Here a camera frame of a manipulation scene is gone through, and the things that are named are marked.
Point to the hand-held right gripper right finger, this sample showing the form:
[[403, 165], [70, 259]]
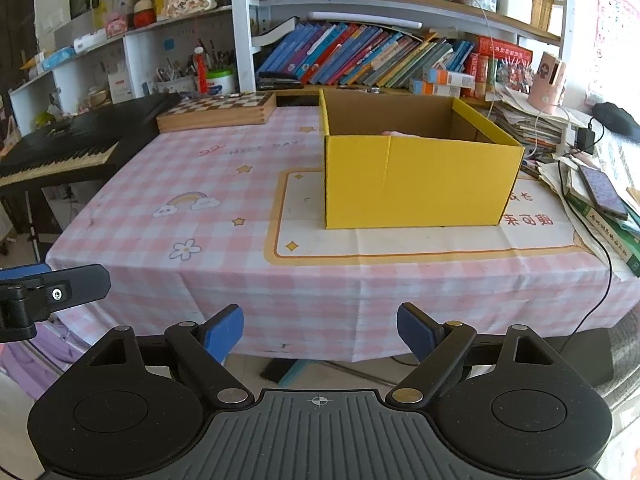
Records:
[[415, 332]]

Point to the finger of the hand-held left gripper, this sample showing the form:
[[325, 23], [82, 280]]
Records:
[[82, 285]]

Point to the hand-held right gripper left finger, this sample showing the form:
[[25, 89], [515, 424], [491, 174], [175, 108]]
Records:
[[225, 330]]

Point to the yellow cardboard box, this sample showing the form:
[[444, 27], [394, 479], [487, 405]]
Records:
[[415, 185]]

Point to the pink plush toy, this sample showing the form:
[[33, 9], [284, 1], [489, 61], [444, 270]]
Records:
[[400, 134]]

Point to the black keyboard stand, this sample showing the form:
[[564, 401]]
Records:
[[32, 232]]

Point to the white desk mat orange border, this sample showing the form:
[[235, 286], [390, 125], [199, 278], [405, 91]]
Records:
[[400, 245]]

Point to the black electronic keyboard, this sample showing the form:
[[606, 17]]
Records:
[[75, 145]]

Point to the white box red label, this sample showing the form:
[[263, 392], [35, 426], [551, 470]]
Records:
[[121, 87]]

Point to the wooden chess board box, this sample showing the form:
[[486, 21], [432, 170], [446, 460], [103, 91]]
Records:
[[220, 112]]

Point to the stack of books and papers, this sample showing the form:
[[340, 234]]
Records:
[[615, 237]]

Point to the white pen holder with pens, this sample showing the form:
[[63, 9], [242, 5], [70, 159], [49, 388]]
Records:
[[175, 82]]

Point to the blue tissue pack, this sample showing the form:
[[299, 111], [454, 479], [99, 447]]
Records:
[[57, 59]]

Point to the dark smartphone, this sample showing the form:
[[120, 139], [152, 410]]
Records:
[[602, 190]]

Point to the red tassel ornament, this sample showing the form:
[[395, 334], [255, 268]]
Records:
[[201, 72]]

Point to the orange white medicine box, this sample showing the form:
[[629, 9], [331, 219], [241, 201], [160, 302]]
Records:
[[447, 77], [435, 89]]

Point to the white tub green lid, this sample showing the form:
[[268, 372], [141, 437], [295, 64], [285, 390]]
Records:
[[221, 82]]

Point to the black stapler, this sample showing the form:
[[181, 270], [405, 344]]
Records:
[[280, 82]]

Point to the black power adapter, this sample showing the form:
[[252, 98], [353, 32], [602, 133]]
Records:
[[586, 140]]

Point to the white bookshelf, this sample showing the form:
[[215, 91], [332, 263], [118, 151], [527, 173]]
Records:
[[242, 60]]

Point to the red white jar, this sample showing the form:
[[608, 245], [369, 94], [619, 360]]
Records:
[[144, 15]]

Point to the row of colourful books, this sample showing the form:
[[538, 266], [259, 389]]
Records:
[[360, 57]]

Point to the black rounded object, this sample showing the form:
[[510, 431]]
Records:
[[615, 117]]

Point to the red flat box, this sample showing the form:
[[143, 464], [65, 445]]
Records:
[[505, 46]]

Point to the white cosmetics container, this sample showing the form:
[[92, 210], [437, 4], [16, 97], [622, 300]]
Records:
[[514, 2]]

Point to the wall poster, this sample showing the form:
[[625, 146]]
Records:
[[607, 35]]

